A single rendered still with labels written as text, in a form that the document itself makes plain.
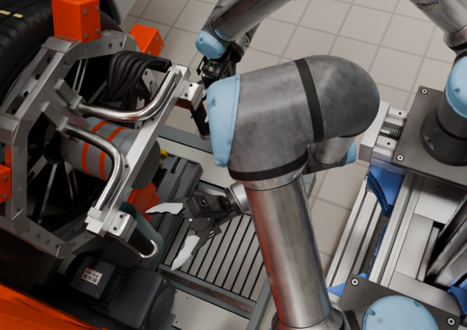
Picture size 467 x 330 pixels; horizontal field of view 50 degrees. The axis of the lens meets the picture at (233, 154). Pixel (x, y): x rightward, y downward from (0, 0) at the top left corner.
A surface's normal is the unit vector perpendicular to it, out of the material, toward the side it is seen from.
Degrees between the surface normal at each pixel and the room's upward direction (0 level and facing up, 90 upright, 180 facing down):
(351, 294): 0
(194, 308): 0
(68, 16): 55
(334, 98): 37
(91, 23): 90
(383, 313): 7
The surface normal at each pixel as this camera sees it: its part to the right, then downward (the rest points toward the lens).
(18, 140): 0.91, 0.29
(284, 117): 0.01, 0.24
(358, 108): 0.62, 0.29
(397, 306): -0.03, -0.47
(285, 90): -0.11, -0.26
